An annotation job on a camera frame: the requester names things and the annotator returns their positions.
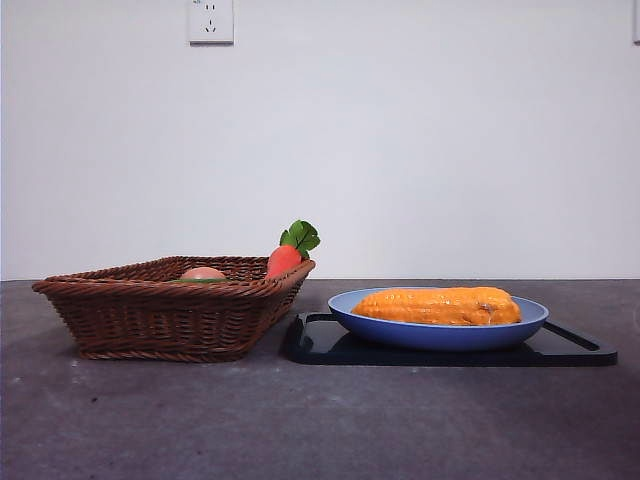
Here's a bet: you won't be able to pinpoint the black rectangular tray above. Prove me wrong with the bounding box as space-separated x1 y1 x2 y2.
283 312 619 368

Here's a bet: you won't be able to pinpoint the brown wicker basket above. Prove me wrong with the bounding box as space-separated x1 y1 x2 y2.
31 255 317 362

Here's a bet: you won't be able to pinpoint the pale pink egg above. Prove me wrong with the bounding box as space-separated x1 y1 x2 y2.
180 267 228 282

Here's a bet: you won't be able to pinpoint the blue round plate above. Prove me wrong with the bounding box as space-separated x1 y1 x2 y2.
327 287 552 353

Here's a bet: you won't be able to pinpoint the orange corn cob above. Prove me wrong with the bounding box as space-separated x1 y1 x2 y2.
350 285 524 328

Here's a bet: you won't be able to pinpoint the orange toy carrot green leaves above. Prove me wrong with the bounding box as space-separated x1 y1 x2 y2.
264 219 322 280

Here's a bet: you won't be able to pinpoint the white wall socket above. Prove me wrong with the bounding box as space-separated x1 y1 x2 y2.
187 0 235 48

